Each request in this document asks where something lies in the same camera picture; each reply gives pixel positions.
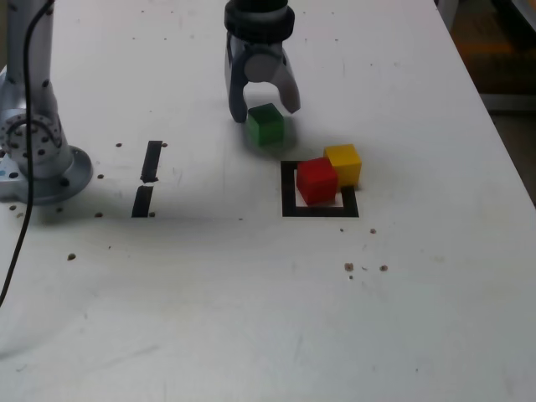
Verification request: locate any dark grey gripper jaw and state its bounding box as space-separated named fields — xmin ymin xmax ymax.
xmin=225 ymin=36 xmax=249 ymax=124

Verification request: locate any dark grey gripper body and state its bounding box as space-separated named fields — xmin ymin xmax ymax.
xmin=227 ymin=36 xmax=289 ymax=58

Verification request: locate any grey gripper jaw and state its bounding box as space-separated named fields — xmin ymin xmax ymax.
xmin=245 ymin=49 xmax=302 ymax=116

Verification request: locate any green cube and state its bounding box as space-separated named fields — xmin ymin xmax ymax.
xmin=245 ymin=102 xmax=286 ymax=147

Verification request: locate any yellow cube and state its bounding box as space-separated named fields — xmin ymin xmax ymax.
xmin=322 ymin=143 xmax=363 ymax=188

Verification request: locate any red cube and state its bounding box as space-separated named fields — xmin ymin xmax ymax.
xmin=296 ymin=157 xmax=339 ymax=206

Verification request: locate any black tape square outline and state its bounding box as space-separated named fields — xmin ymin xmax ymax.
xmin=280 ymin=160 xmax=360 ymax=218

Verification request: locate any black tape strip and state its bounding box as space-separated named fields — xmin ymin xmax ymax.
xmin=131 ymin=140 xmax=163 ymax=218

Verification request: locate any grey metal beam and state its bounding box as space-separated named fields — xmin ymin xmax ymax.
xmin=480 ymin=92 xmax=536 ymax=112

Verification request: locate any grey metal post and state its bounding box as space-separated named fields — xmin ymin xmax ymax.
xmin=435 ymin=0 xmax=460 ymax=30

